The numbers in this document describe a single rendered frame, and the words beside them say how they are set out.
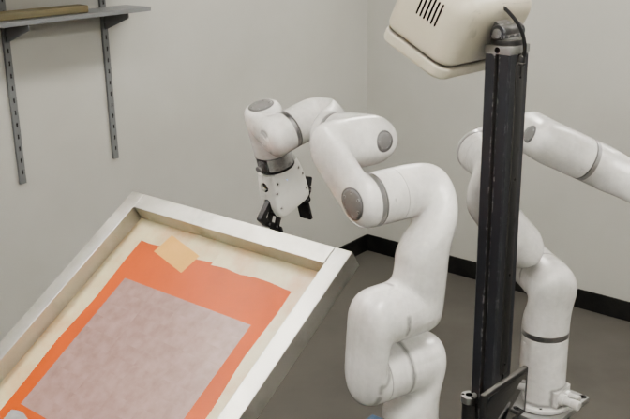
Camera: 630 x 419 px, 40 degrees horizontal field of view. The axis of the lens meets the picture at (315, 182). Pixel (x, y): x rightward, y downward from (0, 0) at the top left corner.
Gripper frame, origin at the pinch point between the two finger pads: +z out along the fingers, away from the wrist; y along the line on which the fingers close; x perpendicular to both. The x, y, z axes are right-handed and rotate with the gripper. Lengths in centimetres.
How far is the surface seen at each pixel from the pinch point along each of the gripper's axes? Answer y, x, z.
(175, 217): -18.5, 12.6, -11.0
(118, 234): -24.4, 25.4, -7.4
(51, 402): -58, 11, 3
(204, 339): -36.8, -10.3, -2.5
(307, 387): 95, 119, 185
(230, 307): -29.8, -10.7, -4.4
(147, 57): 125, 200, 38
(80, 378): -52, 9, 2
